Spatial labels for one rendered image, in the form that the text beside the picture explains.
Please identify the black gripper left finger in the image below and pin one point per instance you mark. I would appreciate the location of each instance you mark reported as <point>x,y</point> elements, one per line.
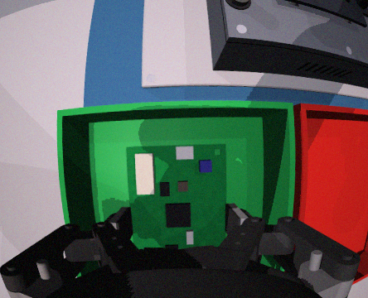
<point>41,269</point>

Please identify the red bin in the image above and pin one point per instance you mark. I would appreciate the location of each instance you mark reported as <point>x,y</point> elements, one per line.
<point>331,175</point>

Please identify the green open bin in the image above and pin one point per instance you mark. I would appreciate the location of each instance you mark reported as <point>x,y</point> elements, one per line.
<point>260,152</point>

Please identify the green circuit board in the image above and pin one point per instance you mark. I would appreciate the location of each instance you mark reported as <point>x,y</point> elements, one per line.
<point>177,195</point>

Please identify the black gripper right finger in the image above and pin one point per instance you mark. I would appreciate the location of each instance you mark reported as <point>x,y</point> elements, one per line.
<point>321,263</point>

